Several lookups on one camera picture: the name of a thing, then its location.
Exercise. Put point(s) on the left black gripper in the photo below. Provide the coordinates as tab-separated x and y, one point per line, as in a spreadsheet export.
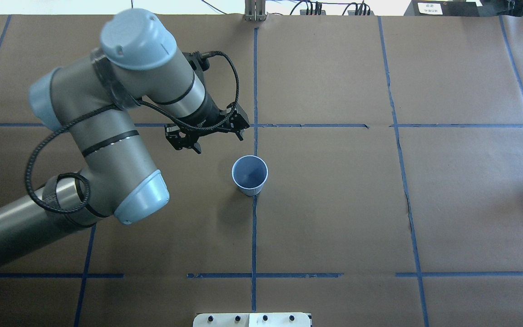
209	114

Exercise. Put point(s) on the blue ribbed plastic cup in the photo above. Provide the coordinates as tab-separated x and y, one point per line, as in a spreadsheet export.
249	173

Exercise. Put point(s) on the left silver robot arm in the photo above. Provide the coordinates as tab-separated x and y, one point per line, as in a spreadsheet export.
138	63

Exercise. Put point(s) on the black box with white label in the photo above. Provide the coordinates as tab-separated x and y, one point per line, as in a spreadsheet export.
442	8

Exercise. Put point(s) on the aluminium frame post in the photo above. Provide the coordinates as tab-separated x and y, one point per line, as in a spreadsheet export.
255	10

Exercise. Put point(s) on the left black cable connector block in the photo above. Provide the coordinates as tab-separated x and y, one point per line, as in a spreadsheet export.
313	8

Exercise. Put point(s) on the black cable connector block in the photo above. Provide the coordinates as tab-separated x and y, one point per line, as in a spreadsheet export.
313	8
358	9

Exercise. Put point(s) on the right black cable connector block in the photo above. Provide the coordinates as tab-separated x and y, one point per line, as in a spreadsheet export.
358	9

